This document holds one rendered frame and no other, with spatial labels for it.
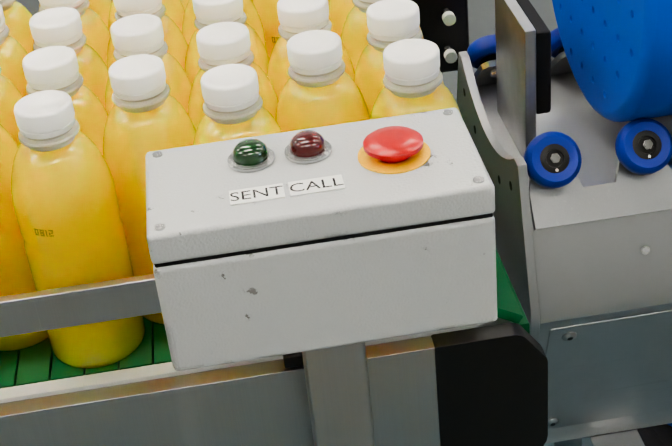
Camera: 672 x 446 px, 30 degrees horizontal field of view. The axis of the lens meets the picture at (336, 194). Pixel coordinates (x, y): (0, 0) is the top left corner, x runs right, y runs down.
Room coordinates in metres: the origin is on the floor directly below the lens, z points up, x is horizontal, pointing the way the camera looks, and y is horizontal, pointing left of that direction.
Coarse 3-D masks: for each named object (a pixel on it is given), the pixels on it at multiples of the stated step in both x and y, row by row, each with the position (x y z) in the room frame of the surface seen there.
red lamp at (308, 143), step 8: (296, 136) 0.66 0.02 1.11; (304, 136) 0.66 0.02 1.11; (312, 136) 0.66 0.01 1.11; (320, 136) 0.66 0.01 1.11; (296, 144) 0.66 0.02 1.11; (304, 144) 0.66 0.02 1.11; (312, 144) 0.66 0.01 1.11; (320, 144) 0.66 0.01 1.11; (296, 152) 0.66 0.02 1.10; (304, 152) 0.65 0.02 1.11; (312, 152) 0.65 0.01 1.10; (320, 152) 0.66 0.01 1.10
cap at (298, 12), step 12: (288, 0) 0.89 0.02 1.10; (300, 0) 0.88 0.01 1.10; (312, 0) 0.88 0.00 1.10; (324, 0) 0.88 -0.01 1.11; (288, 12) 0.87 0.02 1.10; (300, 12) 0.86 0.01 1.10; (312, 12) 0.86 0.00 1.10; (324, 12) 0.87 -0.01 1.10; (288, 24) 0.87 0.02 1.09; (300, 24) 0.86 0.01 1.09; (312, 24) 0.86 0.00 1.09; (324, 24) 0.87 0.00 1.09
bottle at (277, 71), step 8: (328, 24) 0.88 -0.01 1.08; (280, 32) 0.88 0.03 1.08; (288, 32) 0.87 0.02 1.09; (280, 40) 0.88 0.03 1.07; (280, 48) 0.87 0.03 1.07; (344, 48) 0.88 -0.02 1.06; (272, 56) 0.88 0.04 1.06; (280, 56) 0.87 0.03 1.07; (344, 56) 0.87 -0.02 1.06; (272, 64) 0.87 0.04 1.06; (280, 64) 0.86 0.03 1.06; (288, 64) 0.86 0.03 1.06; (352, 64) 0.88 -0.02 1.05; (272, 72) 0.87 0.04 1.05; (280, 72) 0.86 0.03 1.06; (352, 72) 0.87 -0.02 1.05; (272, 80) 0.87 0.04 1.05; (280, 80) 0.86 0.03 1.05; (280, 88) 0.86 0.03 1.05
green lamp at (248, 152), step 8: (240, 144) 0.66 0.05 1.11; (248, 144) 0.66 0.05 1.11; (256, 144) 0.66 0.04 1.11; (264, 144) 0.66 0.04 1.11; (240, 152) 0.65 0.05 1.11; (248, 152) 0.65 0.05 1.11; (256, 152) 0.65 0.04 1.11; (264, 152) 0.66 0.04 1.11; (240, 160) 0.65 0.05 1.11; (248, 160) 0.65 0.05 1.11; (256, 160) 0.65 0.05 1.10; (264, 160) 0.65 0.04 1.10
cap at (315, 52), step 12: (300, 36) 0.82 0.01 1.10; (312, 36) 0.82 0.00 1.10; (324, 36) 0.82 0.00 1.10; (336, 36) 0.81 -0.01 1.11; (288, 48) 0.80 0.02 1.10; (300, 48) 0.80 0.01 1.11; (312, 48) 0.80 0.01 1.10; (324, 48) 0.79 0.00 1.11; (336, 48) 0.80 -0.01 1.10; (288, 60) 0.81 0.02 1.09; (300, 60) 0.79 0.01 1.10; (312, 60) 0.79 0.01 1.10; (324, 60) 0.79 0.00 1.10; (336, 60) 0.80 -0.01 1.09; (300, 72) 0.80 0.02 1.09; (312, 72) 0.79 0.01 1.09; (324, 72) 0.79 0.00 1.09
